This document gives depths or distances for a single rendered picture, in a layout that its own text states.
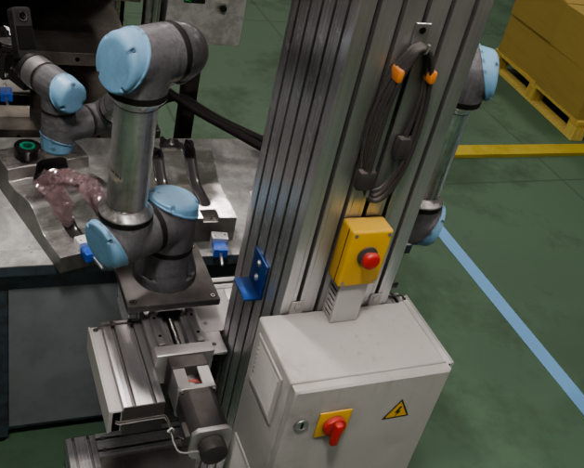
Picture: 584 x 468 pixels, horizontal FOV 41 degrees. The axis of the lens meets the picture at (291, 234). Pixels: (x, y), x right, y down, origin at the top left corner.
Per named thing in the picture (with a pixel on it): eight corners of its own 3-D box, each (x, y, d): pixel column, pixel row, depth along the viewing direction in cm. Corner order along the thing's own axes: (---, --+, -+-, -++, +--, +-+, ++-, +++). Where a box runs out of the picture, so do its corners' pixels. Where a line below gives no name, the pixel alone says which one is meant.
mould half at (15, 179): (143, 252, 233) (147, 222, 227) (59, 273, 218) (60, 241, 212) (71, 166, 262) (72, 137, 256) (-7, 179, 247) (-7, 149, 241)
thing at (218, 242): (228, 273, 234) (232, 258, 231) (213, 272, 232) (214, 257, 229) (225, 246, 244) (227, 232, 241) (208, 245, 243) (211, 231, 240)
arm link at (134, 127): (165, 261, 177) (197, 33, 147) (110, 284, 167) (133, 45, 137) (132, 234, 183) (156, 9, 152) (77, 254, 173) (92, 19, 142)
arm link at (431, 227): (376, 220, 210) (439, 27, 179) (430, 232, 210) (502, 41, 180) (377, 246, 200) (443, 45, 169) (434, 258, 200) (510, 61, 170)
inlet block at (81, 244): (110, 274, 218) (111, 259, 215) (93, 279, 215) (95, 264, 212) (89, 247, 225) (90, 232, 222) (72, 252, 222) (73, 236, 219)
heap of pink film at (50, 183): (116, 216, 235) (118, 195, 230) (59, 229, 224) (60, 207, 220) (78, 172, 250) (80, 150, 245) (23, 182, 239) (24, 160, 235)
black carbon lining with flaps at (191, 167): (212, 212, 245) (216, 187, 240) (162, 214, 239) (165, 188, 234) (186, 153, 271) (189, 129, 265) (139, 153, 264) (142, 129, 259)
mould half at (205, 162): (232, 240, 247) (240, 205, 239) (150, 244, 237) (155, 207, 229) (194, 156, 283) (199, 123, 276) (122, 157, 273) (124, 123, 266)
